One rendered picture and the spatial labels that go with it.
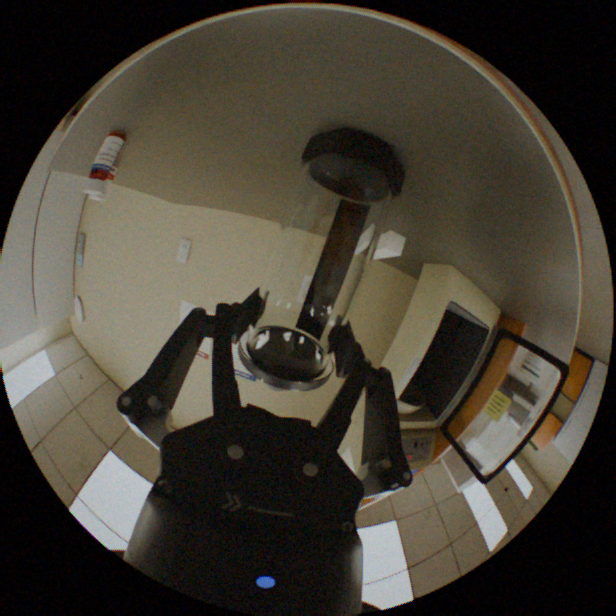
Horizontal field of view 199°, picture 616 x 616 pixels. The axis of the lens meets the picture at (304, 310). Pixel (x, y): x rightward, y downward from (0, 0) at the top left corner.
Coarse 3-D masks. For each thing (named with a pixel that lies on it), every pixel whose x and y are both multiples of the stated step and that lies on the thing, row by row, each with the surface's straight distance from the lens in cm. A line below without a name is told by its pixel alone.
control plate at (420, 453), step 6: (408, 438) 64; (414, 438) 66; (420, 438) 68; (426, 438) 71; (402, 444) 62; (408, 444) 64; (408, 450) 65; (414, 450) 67; (420, 450) 70; (426, 450) 72; (414, 456) 68; (420, 456) 70; (426, 456) 73; (408, 462) 67
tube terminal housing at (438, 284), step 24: (432, 264) 50; (432, 288) 46; (456, 288) 47; (408, 312) 51; (432, 312) 43; (480, 312) 58; (408, 336) 48; (432, 336) 45; (384, 360) 54; (408, 360) 45; (360, 408) 59; (360, 432) 57
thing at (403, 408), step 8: (408, 384) 72; (408, 392) 72; (416, 392) 71; (400, 400) 57; (408, 400) 71; (416, 400) 70; (424, 400) 67; (400, 408) 59; (408, 408) 59; (416, 408) 61
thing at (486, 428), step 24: (504, 360) 65; (528, 360) 64; (480, 384) 67; (504, 384) 65; (528, 384) 64; (552, 384) 64; (480, 408) 67; (504, 408) 65; (528, 408) 64; (456, 432) 71; (480, 432) 68; (504, 432) 66; (480, 456) 69; (504, 456) 67
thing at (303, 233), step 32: (320, 160) 16; (352, 160) 15; (320, 192) 14; (352, 192) 14; (384, 192) 16; (288, 224) 14; (320, 224) 13; (352, 224) 13; (384, 224) 17; (288, 256) 13; (320, 256) 13; (352, 256) 13; (288, 288) 13; (320, 288) 13; (352, 288) 14; (256, 320) 16; (288, 320) 14; (320, 320) 14; (256, 352) 16; (288, 352) 15; (320, 352) 15
